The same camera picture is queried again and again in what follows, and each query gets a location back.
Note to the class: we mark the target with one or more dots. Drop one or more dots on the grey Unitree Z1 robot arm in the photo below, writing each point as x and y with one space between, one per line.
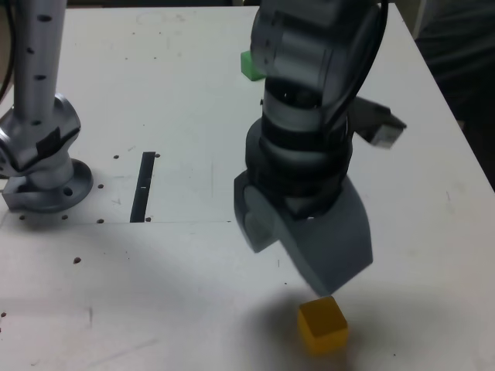
309 46

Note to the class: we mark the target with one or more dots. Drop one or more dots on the black tape strip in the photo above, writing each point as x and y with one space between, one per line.
142 185

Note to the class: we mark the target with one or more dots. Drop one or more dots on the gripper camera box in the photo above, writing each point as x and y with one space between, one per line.
383 131

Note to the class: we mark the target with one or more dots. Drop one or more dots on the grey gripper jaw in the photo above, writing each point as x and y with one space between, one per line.
255 216
332 251

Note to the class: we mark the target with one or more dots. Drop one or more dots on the yellow cube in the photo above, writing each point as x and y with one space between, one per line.
321 328

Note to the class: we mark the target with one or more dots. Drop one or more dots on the green cube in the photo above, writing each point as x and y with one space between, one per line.
249 67

